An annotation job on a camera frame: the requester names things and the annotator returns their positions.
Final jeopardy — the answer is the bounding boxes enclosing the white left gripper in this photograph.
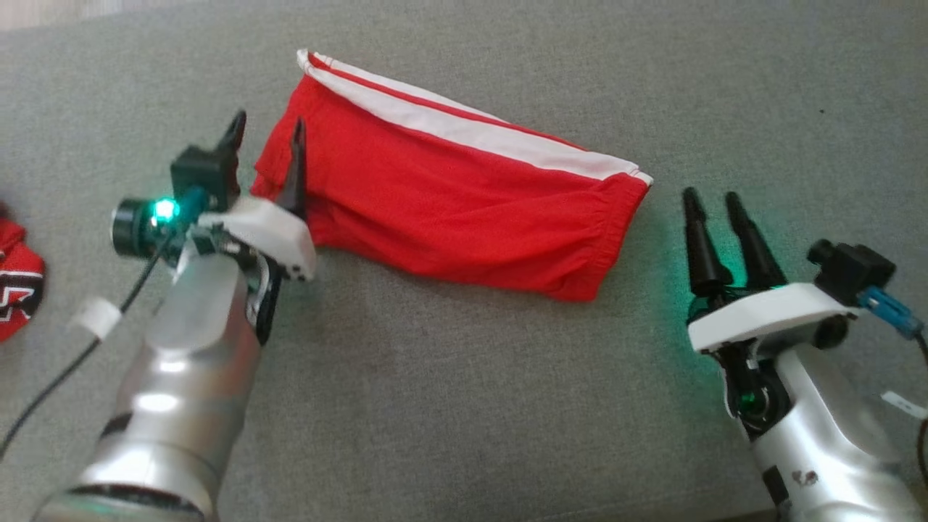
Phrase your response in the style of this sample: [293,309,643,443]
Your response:
[185,110,318,345]

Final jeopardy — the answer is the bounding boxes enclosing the large grey sofa ottoman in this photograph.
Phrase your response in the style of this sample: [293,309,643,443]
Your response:
[0,0,928,522]

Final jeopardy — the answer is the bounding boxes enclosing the red shorts with white stripe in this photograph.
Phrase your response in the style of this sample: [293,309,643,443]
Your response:
[250,49,654,303]

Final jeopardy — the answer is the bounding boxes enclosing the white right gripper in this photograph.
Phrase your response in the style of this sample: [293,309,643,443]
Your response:
[681,187,863,437]

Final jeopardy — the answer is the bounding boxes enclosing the white cable tag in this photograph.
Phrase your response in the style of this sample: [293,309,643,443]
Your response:
[71,295,123,341]
[880,390,928,421]

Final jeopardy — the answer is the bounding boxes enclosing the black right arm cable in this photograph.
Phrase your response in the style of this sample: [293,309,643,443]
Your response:
[859,285,928,488]

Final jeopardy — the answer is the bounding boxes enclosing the red Bulls basketball jersey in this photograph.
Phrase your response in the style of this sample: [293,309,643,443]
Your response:
[0,205,46,344]

